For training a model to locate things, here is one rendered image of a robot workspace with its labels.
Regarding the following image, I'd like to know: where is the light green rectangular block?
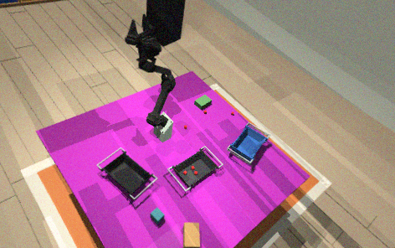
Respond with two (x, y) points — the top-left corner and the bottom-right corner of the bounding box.
(194, 95), (212, 110)

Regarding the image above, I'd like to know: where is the small teal block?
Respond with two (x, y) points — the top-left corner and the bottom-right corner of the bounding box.
(150, 207), (165, 224)

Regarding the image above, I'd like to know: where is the tan box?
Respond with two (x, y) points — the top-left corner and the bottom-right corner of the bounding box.
(183, 222), (200, 248)

